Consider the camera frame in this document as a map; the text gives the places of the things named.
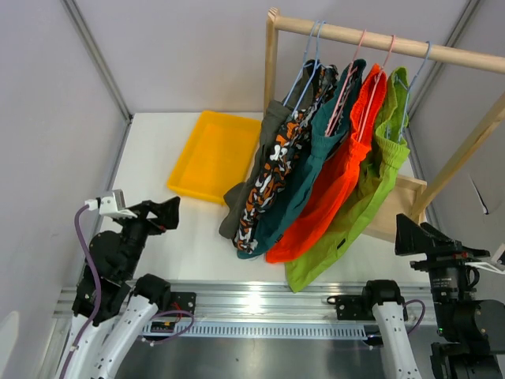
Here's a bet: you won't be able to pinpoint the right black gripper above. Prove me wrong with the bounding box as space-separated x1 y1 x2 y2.
395 211 490 335

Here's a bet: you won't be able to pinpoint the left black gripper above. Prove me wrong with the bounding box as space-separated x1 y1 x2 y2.
114 195 180 276

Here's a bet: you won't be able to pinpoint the orange shorts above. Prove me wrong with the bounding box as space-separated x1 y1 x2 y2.
265 65 387 264

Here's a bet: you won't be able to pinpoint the lime green shorts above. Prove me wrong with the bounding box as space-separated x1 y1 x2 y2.
285 66 410 293

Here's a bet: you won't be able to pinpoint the pink wire hanger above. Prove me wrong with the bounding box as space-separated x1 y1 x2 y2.
357 34 396 141
325 29 367 137

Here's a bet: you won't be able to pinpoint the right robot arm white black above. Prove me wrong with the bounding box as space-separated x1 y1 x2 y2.
360 214 504 378

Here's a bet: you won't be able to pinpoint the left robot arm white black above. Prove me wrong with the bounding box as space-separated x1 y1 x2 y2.
56 190 181 378

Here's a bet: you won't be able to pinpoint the camouflage patterned shorts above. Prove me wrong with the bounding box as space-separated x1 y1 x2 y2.
231 64 339 260

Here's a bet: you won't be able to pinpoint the teal shorts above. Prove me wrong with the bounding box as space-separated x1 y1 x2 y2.
256 58 366 256

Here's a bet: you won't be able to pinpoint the olive grey shorts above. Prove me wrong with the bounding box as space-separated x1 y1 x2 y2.
219 68 318 240

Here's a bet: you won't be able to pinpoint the wooden clothes rack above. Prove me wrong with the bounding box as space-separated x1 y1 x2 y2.
264 7 504 242

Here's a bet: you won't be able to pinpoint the yellow plastic tray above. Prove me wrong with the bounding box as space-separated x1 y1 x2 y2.
166 111 261 205

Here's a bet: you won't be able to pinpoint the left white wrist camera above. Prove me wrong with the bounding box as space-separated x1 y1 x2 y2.
84 189 137 219

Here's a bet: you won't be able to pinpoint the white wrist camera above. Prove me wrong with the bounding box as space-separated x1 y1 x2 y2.
84 189 137 219
469 243 504 276

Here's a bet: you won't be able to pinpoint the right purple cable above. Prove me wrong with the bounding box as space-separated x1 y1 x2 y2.
402 299 427 335

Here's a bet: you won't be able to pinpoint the purple cable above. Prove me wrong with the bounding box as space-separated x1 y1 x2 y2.
402 299 427 335
54 203 104 379

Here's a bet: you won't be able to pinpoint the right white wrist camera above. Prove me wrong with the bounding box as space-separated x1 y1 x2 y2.
469 243 504 276

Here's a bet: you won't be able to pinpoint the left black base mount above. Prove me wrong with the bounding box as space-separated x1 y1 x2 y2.
169 291 196 314

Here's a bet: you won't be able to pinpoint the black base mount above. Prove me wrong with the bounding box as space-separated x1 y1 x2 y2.
169 291 196 314
327 295 375 321

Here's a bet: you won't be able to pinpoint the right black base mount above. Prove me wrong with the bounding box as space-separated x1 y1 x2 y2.
327 295 375 321

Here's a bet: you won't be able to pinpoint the slotted cable duct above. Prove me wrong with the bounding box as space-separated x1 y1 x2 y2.
140 322 366 339

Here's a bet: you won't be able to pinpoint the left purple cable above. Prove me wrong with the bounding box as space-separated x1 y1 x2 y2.
54 203 104 379

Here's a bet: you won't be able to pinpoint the aluminium mounting rail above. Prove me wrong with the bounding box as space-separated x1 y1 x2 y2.
53 280 439 320

